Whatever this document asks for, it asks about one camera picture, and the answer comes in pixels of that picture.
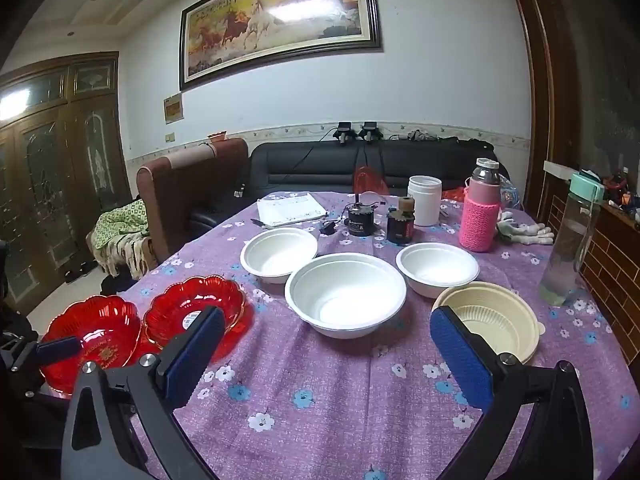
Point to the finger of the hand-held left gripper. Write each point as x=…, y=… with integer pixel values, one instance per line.
x=60, y=349

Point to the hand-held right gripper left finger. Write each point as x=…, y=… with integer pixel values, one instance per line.
x=192, y=355

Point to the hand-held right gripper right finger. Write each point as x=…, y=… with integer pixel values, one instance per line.
x=462, y=360

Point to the red flower-shaped glass plate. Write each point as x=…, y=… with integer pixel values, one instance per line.
x=100, y=325
x=170, y=305

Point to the cream plastic bowl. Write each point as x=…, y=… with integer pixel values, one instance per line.
x=500, y=320

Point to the small white bowl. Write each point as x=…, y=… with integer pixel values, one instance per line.
x=435, y=265
x=277, y=255

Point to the large white bowl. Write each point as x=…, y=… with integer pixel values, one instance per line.
x=345, y=290

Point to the purple floral tablecloth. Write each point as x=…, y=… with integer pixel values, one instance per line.
x=350, y=400

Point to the bottle with pink knitted sleeve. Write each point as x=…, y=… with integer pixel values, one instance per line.
x=479, y=220

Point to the white work gloves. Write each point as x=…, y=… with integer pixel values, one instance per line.
x=525, y=232

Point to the green patterned blanket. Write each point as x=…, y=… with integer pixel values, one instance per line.
x=125, y=220

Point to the dark bottle with cork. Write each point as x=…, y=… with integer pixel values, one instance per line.
x=400, y=227

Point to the white plastic jar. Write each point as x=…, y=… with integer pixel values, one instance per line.
x=425, y=205

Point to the clear water bottle teal lid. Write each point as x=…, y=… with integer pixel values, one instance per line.
x=570, y=240

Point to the black tin jar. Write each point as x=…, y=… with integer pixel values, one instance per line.
x=362, y=222

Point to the brown armchair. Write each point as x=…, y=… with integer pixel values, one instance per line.
x=190, y=185

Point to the white paper booklet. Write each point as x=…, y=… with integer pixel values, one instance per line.
x=290, y=209

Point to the small black device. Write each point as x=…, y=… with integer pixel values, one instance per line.
x=328, y=228

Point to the wooden glass-panel doors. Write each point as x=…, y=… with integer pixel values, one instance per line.
x=45, y=160

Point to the red plastic bag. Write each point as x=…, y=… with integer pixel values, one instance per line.
x=370, y=177

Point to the black leather sofa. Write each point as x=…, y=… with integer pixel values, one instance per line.
x=300, y=165

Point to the framed horse painting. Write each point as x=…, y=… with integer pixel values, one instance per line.
x=280, y=15

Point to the black camera device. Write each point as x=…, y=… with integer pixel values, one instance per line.
x=345, y=132
x=370, y=131

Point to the small wall notice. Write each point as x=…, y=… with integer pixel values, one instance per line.
x=173, y=108

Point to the wooden door frame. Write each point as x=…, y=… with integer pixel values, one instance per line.
x=542, y=60

